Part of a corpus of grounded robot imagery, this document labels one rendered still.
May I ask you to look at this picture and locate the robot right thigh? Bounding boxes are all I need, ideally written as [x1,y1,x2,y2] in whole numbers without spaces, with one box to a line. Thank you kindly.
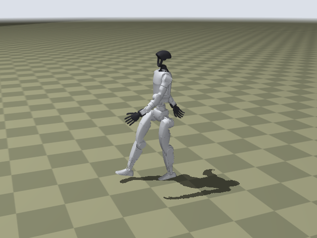
[135,110,156,149]

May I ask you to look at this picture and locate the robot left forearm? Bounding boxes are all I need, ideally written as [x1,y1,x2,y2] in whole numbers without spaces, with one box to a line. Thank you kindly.
[140,95,161,115]

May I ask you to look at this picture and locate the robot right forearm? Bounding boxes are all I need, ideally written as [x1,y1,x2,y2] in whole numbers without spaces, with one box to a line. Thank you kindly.
[168,95,176,106]

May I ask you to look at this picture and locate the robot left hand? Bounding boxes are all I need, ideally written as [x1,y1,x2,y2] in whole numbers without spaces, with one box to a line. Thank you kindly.
[125,109,145,126]

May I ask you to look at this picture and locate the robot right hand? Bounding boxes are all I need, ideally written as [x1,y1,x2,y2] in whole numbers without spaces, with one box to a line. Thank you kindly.
[170,104,185,118]

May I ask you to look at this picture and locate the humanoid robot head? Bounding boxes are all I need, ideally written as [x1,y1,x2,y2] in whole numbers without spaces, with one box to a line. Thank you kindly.
[156,50,171,72]

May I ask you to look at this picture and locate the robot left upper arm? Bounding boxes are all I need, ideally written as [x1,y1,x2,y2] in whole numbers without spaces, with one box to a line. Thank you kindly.
[153,74,172,100]

